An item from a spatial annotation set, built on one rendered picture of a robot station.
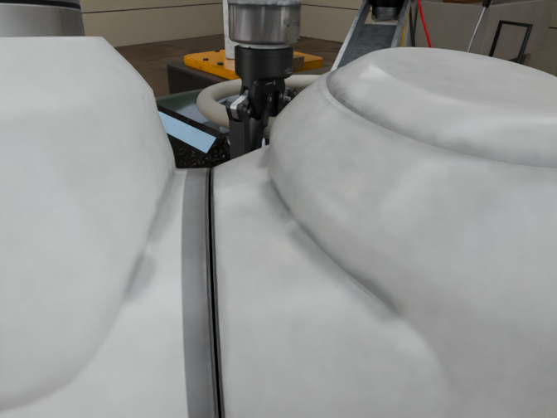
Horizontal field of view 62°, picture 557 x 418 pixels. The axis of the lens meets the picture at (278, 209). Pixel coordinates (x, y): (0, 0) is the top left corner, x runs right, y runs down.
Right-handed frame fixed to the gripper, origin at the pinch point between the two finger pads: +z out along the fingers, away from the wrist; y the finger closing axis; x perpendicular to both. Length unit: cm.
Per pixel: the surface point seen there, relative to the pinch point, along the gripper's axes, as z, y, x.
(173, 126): 2.5, 24.1, 41.1
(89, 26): 29, 400, 571
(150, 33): 42, 491, 546
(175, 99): -1, 35, 51
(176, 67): 7, 110, 123
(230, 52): 0, 120, 100
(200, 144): 3.6, 19.9, 29.5
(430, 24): -3, 365, 81
